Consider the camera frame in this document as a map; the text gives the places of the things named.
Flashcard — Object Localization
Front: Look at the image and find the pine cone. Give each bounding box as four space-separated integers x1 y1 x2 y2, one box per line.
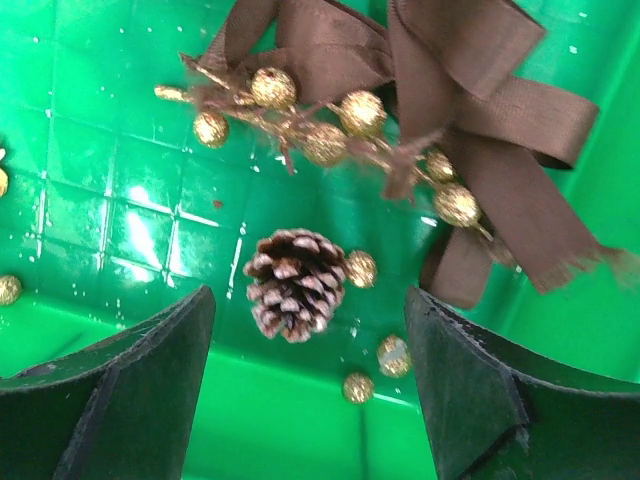
243 228 347 343

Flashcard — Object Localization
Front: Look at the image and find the gold bauble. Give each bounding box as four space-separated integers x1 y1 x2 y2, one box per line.
0 275 23 306

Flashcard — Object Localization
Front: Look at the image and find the brown ribbon bow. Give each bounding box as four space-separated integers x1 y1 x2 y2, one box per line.
153 0 636 310

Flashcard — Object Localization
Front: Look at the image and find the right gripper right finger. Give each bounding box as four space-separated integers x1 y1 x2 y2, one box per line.
405 287 639 479

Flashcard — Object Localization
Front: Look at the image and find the green plastic tray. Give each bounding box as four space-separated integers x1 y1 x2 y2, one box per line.
0 0 640 480

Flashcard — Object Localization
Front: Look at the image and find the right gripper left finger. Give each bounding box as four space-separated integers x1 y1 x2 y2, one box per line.
1 286 216 479

